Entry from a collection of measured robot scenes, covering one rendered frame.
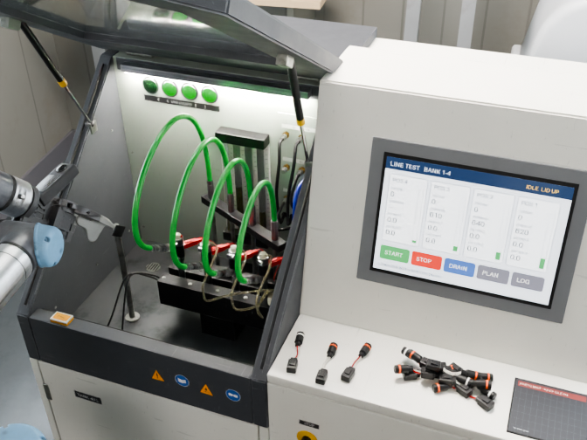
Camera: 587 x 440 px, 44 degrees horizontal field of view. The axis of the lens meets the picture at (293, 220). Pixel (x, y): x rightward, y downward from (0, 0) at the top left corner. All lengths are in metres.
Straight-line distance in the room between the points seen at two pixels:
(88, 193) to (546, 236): 1.21
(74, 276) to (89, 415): 0.39
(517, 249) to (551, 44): 1.54
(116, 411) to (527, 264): 1.14
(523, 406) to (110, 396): 1.05
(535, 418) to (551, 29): 1.77
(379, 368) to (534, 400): 0.34
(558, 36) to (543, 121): 1.51
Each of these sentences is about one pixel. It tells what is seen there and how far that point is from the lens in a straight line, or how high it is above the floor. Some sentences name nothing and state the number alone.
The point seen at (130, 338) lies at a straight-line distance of 1.87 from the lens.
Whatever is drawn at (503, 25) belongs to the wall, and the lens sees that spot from 3.80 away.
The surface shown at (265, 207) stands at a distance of 2.07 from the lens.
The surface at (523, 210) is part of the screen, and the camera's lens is 1.62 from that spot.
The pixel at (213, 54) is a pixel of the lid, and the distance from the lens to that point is 1.77.
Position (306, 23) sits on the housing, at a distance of 2.13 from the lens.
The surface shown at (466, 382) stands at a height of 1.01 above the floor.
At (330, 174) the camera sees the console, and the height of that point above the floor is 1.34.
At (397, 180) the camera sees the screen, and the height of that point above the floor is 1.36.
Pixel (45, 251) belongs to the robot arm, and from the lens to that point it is 1.33.
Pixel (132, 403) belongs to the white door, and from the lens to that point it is 2.02.
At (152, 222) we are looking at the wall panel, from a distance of 2.34.
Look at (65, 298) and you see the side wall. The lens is 2.12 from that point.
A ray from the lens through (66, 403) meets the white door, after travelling 2.19.
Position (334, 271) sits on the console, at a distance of 1.76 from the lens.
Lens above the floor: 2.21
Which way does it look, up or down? 35 degrees down
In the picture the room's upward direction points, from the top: 1 degrees counter-clockwise
